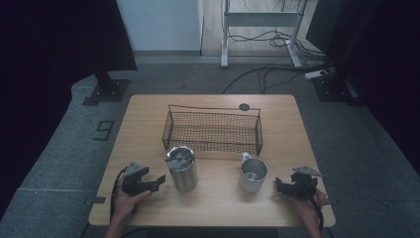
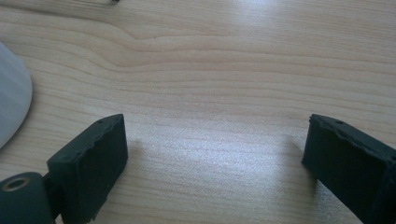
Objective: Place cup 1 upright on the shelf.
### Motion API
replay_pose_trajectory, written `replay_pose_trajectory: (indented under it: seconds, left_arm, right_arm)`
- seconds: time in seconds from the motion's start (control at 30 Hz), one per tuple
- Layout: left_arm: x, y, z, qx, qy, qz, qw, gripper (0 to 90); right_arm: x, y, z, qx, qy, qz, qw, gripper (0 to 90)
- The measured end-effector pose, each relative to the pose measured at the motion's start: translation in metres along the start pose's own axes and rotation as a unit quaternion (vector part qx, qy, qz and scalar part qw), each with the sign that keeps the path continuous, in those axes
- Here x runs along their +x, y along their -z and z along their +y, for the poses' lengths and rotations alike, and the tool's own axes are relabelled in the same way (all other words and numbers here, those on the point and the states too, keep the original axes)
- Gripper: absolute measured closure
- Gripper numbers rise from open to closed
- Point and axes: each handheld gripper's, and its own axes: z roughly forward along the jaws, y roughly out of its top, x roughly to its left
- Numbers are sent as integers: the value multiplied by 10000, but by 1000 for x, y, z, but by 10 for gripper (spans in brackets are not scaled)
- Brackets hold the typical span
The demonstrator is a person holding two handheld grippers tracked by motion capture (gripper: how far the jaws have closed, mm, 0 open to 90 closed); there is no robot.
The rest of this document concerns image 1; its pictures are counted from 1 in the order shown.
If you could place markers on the round table grommet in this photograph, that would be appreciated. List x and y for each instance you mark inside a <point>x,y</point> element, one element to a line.
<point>244,106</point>

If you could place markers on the white power strip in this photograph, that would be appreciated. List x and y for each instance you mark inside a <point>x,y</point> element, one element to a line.
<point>315,74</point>

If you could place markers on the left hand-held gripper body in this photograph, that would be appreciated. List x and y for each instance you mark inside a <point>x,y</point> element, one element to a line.
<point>132,183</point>

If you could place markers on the person's left hand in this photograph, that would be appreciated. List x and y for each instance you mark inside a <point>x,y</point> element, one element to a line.
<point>127,203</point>

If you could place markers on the grey tape strip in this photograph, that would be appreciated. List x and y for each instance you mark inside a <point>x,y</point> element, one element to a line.
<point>330,201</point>

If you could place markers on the stainless steel tumbler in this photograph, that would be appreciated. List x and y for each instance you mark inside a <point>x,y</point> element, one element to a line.
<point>183,178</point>

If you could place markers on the black stand base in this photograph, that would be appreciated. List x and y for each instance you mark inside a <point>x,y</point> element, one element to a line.
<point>109,91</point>
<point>333,89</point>

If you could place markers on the person's right hand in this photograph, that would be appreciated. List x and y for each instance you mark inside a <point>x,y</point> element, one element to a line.
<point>307,208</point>

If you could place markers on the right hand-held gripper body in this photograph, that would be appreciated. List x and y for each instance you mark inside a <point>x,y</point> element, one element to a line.
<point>305,185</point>

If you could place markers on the dark curtain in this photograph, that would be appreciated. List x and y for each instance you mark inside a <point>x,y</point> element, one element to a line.
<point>49,66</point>
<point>379,66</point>

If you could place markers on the white mug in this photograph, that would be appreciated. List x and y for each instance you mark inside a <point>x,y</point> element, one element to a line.
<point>248,187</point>

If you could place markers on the white desk frame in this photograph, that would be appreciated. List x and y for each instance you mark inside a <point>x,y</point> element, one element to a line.
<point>261,19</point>

